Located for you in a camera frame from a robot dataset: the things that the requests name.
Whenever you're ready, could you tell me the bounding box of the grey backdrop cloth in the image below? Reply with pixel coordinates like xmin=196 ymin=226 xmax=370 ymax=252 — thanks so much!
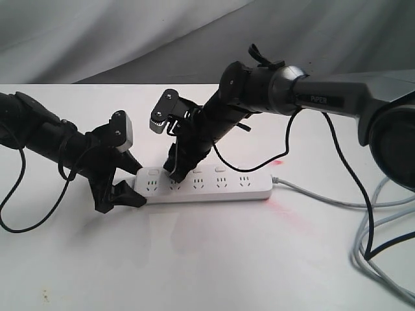
xmin=1 ymin=1 xmax=414 ymax=84

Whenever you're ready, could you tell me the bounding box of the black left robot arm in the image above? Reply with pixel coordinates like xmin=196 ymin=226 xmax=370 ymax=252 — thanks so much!
xmin=1 ymin=92 xmax=147 ymax=213

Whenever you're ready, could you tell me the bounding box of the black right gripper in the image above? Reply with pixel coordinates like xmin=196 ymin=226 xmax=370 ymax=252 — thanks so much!
xmin=163 ymin=97 xmax=250 ymax=182

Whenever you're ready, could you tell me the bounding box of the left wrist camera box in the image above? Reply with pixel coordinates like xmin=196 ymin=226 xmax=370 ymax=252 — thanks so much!
xmin=109 ymin=110 xmax=134 ymax=153

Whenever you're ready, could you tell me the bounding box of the white five-socket power strip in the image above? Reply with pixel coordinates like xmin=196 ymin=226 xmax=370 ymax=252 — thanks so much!
xmin=134 ymin=165 xmax=273 ymax=205

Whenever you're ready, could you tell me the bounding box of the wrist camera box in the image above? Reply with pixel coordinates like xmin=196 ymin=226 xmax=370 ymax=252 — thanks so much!
xmin=109 ymin=110 xmax=134 ymax=153
xmin=149 ymin=89 xmax=179 ymax=134

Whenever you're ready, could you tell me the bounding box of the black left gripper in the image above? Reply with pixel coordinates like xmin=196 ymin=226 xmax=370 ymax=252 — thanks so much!
xmin=76 ymin=124 xmax=146 ymax=214

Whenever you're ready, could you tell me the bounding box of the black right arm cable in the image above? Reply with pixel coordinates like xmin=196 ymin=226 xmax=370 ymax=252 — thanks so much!
xmin=168 ymin=109 xmax=415 ymax=260

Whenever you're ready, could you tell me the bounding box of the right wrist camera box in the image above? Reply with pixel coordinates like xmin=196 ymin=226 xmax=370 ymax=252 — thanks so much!
xmin=149 ymin=89 xmax=179 ymax=134

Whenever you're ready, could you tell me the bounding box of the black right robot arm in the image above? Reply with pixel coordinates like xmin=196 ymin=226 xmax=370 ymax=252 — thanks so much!
xmin=159 ymin=45 xmax=414 ymax=190

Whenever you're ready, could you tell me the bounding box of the grey power cable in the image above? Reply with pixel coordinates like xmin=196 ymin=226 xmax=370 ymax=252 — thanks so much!
xmin=270 ymin=176 xmax=415 ymax=301

